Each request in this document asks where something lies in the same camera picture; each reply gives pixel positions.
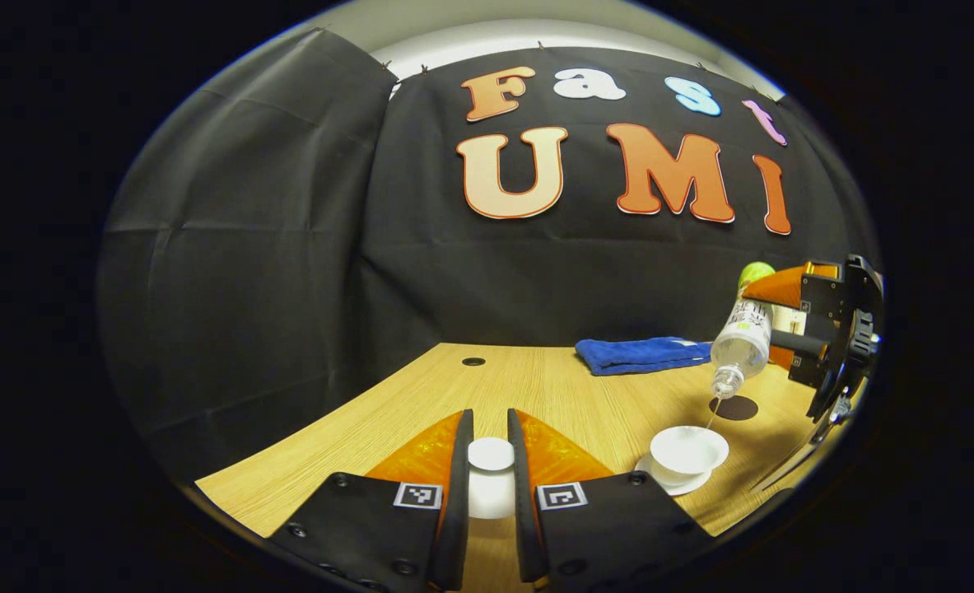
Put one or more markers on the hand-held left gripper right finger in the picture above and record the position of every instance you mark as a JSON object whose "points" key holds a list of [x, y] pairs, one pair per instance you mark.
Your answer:
{"points": [[523, 494]]}

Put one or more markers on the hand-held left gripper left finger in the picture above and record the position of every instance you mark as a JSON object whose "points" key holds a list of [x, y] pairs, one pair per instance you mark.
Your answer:
{"points": [[458, 494]]}

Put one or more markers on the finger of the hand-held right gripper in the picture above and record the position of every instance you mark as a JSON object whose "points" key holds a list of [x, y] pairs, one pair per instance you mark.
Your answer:
{"points": [[795, 350], [783, 288]]}

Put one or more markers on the white teacup lid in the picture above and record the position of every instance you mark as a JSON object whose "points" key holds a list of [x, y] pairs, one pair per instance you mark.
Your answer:
{"points": [[491, 487]]}

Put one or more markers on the clear water bottle white label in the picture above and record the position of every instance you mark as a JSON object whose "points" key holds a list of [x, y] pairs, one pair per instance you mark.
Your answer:
{"points": [[742, 342]]}

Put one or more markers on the dark round coaster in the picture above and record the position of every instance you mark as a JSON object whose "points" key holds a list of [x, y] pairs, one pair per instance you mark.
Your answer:
{"points": [[738, 409]]}

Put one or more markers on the white teacup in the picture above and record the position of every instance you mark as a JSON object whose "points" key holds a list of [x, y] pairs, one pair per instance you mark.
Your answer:
{"points": [[688, 449]]}

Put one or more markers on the white saucer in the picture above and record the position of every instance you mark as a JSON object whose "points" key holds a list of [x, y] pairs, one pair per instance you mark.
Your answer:
{"points": [[659, 482]]}

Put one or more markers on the blue folded towel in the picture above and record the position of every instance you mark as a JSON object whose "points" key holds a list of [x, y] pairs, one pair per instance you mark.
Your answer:
{"points": [[639, 354]]}

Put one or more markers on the black backdrop cloth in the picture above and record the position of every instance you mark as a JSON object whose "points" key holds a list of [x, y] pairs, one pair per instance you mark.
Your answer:
{"points": [[454, 280]]}

